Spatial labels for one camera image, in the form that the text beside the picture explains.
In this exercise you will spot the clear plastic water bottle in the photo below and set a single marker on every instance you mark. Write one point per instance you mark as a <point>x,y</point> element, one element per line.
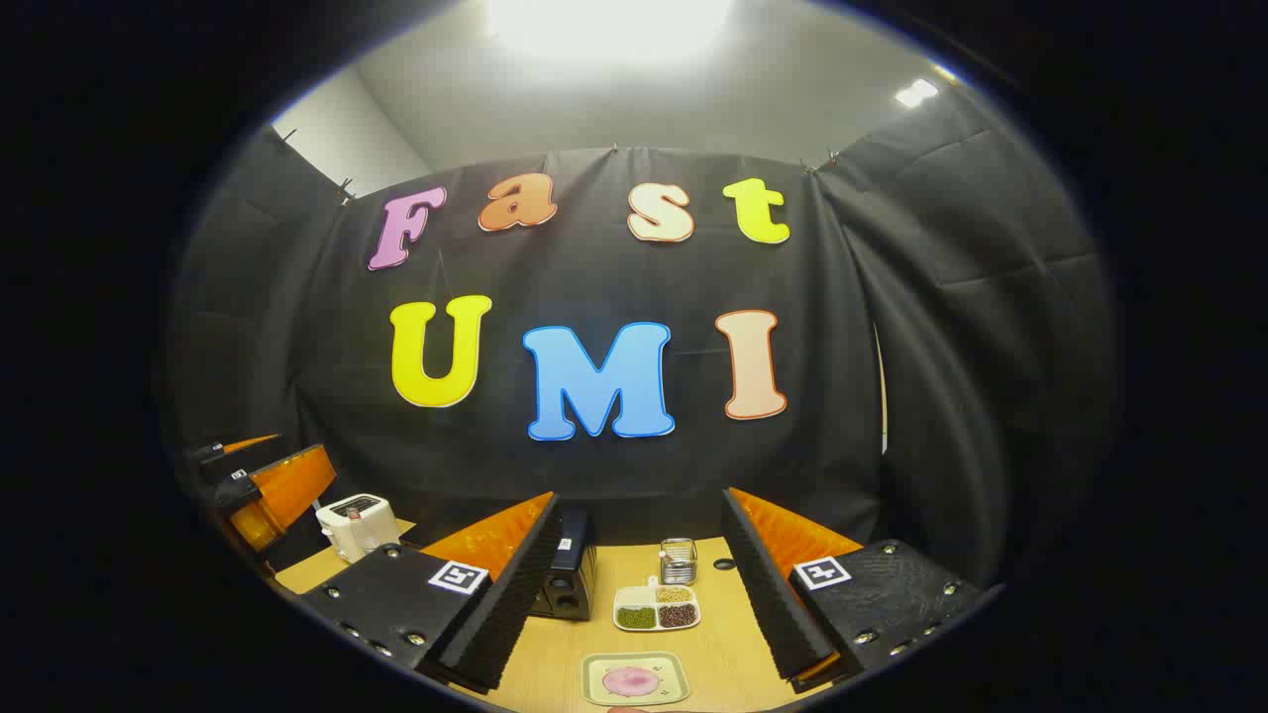
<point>354,517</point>

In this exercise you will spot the white divided bean dish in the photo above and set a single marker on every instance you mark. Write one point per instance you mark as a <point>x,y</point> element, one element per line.
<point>656,609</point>

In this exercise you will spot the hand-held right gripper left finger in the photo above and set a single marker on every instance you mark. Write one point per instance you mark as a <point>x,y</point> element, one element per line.
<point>515,594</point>

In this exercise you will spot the small ceiling light panel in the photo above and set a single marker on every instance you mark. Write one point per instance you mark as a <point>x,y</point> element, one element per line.
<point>916,92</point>

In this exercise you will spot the black backdrop cloth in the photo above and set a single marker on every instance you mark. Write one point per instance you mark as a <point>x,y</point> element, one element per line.
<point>594,277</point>

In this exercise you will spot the black electric oven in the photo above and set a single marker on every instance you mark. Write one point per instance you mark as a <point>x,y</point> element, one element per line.
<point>570,579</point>

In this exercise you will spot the large ceiling light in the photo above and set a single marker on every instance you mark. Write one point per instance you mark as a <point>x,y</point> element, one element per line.
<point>609,25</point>

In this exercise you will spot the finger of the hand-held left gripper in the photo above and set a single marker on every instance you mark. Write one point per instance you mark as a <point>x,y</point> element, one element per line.
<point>223,458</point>
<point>287,490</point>

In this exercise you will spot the white toaster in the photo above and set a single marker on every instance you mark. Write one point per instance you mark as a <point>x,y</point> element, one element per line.
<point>369,530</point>

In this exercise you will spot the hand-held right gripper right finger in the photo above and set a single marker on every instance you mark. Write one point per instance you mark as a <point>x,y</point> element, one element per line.
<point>768,594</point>

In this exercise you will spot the pale square plate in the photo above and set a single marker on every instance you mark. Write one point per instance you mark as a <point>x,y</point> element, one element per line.
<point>599,683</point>

